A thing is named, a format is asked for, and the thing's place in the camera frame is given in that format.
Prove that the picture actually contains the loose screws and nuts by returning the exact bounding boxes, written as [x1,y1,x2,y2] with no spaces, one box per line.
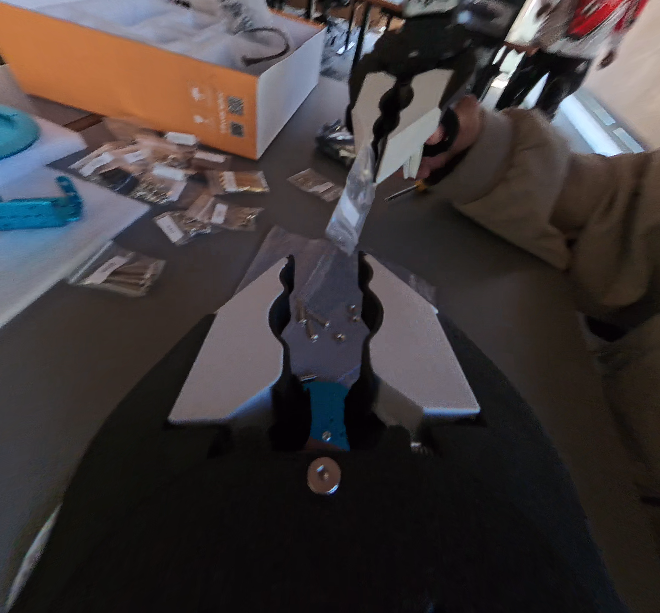
[295,299,363,383]

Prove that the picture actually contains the screwdriver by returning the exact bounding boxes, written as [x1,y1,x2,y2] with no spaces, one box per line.
[385,180,430,202]

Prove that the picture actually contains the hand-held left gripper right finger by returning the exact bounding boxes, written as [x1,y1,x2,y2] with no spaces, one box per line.
[346,250,482,453]

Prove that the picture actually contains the orange cardboard box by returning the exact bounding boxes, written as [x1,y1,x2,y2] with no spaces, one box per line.
[0,0,329,161]

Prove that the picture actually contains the small bag of silver screws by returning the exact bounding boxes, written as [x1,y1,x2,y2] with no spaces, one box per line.
[287,168,344,202]

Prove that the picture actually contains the white foam sheet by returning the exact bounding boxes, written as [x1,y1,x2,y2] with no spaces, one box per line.
[0,159,151,327]

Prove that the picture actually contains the person's right forearm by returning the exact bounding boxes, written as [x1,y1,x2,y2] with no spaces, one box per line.
[446,107,660,312]

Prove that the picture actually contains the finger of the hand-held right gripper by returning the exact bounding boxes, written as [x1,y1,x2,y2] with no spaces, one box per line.
[372,69,459,184]
[352,73,402,170]

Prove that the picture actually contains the bag of black parts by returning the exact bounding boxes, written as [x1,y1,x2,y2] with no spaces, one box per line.
[315,120,358,162]

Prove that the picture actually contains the blue round ring plate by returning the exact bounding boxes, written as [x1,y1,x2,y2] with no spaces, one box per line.
[0,105,42,161]

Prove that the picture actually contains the black cable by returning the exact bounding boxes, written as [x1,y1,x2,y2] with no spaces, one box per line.
[241,26,290,66]

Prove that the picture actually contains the person's right hand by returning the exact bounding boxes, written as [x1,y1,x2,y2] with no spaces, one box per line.
[415,95,486,186]

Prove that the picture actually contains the small blue U bracket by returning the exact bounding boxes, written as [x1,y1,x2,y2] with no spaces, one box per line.
[0,176,84,232]

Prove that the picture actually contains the pile of small screw bags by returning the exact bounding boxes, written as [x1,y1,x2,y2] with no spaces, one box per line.
[68,130,271,297]

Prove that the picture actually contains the blue round metal disc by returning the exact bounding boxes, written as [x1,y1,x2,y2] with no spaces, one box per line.
[300,381,352,452]

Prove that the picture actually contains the large clear plastic bag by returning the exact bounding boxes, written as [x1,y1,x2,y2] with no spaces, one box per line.
[233,225,440,384]

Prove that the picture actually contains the thick white foam block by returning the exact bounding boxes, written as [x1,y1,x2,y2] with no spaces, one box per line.
[0,118,88,186]

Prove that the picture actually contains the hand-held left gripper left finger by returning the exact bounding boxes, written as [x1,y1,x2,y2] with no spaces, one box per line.
[168,254,311,453]

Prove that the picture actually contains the small labelled screw bag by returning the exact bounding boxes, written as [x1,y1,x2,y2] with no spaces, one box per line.
[325,143,378,256]

